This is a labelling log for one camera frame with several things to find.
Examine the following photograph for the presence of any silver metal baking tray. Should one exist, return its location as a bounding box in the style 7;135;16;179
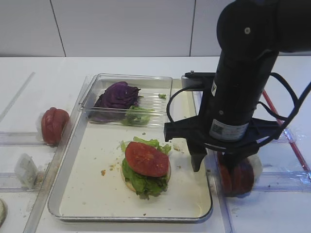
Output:
48;79;213;222

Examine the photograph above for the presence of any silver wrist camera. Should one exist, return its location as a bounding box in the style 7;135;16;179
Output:
181;75;204;91

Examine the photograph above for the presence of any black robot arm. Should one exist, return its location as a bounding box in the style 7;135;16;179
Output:
164;0;311;171

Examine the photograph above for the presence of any clear acrylic track upper left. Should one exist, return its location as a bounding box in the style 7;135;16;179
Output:
0;132;55;147

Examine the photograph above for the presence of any green lettuce in container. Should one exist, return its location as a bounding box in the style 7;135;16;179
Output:
121;105;154;126

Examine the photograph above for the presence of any red thin rod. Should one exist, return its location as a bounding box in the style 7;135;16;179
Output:
262;90;311;173

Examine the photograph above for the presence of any purple cabbage wedge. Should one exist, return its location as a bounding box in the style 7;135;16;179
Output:
89;82;140;123

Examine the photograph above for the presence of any sliced tomato stack left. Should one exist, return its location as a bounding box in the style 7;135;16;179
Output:
41;107;69;145

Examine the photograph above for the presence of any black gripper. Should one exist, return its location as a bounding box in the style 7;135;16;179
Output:
164;72;288;176

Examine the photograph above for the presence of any clear plastic container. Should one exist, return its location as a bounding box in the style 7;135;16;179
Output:
79;73;173;127

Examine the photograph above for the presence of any green lettuce on bun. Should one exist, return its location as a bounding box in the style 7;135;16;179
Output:
119;136;172;199

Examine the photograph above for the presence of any remaining sausage slice stack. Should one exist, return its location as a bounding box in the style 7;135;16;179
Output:
231;159;254;196

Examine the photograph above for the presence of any clear acrylic track lower left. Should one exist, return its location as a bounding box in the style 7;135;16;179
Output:
0;172;44;193

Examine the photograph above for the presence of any tomato slice on burger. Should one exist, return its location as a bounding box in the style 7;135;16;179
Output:
125;142;170;177

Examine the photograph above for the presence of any sausage patty slice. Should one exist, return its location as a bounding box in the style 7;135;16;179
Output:
217;152;232;195

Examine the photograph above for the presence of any bottom bun on tray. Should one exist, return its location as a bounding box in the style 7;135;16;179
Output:
121;160;172;195

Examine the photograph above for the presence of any clear acrylic track lower right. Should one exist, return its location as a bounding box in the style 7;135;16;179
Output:
238;171;311;195

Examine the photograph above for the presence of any clear acrylic strip far left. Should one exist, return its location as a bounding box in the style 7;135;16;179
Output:
0;72;36;121

